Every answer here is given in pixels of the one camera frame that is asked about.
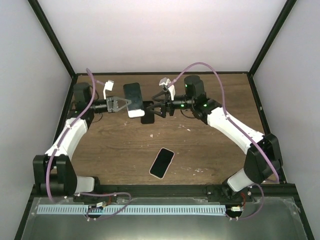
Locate purple cable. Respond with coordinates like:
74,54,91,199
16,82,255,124
46,67,132,222
171,61,280,222

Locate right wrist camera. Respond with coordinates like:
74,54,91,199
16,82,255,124
158,77,176,100

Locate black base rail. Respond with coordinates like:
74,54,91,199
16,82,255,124
31,183,299,204

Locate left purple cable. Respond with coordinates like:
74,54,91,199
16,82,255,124
46,67,132,222

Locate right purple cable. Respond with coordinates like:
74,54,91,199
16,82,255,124
171,61,280,222

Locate light blue slotted rail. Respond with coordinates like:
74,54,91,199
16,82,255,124
36,204,226,216

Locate metal front plate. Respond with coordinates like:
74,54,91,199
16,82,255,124
22,197,307,240

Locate black phone case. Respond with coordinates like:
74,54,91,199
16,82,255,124
140,101,155,125

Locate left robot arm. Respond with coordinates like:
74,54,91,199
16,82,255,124
32,82,122,202

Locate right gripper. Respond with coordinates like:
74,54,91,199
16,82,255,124
148,91,195,118

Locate black phone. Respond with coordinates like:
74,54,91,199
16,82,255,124
123,82,145,118

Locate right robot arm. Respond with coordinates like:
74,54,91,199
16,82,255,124
144,75,283,202

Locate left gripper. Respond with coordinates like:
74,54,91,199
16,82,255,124
88,96,132,114

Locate black enclosure frame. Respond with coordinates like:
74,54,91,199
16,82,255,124
15,0,314,240

